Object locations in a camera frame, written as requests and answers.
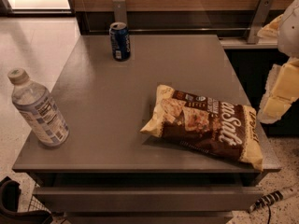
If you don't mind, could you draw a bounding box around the grey table drawer front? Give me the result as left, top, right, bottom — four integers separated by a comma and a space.
34, 187, 262, 213

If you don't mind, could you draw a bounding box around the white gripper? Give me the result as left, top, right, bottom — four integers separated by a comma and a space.
257, 0, 299, 124

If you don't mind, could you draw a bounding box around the brown sea salt chip bag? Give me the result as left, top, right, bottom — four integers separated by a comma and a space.
141, 85, 263, 171

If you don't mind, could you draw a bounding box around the blue pepsi can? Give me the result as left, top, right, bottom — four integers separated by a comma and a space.
109, 21, 131, 62

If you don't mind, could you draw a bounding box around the wire mesh basket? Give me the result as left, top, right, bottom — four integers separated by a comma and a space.
27, 194, 49, 212

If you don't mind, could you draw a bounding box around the clear plastic water bottle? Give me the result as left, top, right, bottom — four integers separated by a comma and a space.
7, 68, 69, 147

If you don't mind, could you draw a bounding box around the right metal wall bracket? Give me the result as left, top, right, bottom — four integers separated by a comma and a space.
247, 0, 274, 44

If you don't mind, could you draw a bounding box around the metal wall bracket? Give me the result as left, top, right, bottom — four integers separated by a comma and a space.
247, 0, 274, 44
113, 0, 128, 23

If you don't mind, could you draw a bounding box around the left metal wall bracket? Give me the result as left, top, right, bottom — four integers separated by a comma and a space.
113, 0, 128, 23

